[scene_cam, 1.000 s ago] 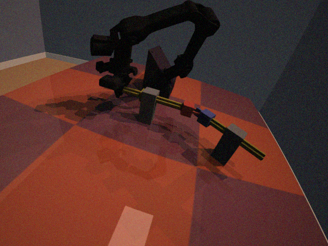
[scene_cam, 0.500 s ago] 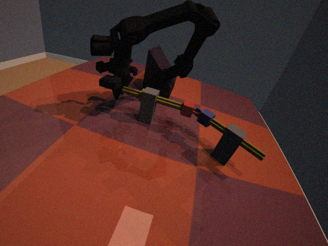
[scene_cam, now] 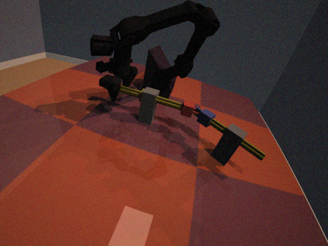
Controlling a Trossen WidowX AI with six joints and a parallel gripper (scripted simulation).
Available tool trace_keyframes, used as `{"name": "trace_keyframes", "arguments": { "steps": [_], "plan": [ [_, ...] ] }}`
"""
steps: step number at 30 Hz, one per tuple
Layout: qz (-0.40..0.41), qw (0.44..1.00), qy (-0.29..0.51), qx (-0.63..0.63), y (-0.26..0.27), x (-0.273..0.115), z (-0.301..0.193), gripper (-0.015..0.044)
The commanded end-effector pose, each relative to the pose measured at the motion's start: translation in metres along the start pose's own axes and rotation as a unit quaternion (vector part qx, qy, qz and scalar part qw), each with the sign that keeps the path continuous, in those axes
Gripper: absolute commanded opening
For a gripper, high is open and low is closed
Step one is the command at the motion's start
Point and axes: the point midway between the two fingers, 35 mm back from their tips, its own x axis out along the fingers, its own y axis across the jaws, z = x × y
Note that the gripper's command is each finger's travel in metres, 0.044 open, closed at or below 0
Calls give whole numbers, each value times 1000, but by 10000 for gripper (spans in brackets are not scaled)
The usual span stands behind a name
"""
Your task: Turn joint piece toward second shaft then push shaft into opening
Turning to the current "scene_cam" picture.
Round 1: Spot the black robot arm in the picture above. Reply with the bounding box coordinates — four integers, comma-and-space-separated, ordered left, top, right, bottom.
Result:
90, 0, 220, 82

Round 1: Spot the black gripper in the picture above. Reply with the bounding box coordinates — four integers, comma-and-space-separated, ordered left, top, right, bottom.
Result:
99, 56, 138, 102

